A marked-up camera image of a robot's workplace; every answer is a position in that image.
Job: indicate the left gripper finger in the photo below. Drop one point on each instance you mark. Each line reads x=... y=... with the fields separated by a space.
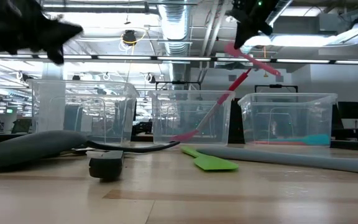
x=56 y=54
x=61 y=32

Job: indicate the long ceiling light strip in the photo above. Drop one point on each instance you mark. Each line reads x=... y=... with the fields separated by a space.
x=123 y=57

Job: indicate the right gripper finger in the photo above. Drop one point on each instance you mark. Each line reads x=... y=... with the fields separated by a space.
x=244 y=32
x=263 y=29

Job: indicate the black background monitor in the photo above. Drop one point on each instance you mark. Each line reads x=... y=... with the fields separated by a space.
x=351 y=110

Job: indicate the clear plastic bin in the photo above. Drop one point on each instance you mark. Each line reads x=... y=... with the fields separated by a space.
x=73 y=93
x=172 y=124
x=291 y=118

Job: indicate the grey silicone spoon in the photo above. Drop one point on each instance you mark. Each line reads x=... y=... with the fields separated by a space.
x=291 y=158

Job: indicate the green lit sign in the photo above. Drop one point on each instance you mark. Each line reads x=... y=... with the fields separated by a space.
x=9 y=110

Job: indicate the silver ceiling air duct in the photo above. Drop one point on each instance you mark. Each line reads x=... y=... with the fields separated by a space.
x=283 y=9
x=174 y=28

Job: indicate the black distant station frame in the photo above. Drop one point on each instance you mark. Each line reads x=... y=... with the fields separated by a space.
x=179 y=82
x=275 y=86

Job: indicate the red spoon with metal shaft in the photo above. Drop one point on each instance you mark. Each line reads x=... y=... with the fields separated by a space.
x=235 y=84

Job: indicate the teal silicone spatula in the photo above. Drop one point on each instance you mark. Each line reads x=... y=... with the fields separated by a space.
x=317 y=140

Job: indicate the green silicone spatula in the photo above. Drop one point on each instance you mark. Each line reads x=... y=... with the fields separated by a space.
x=213 y=163

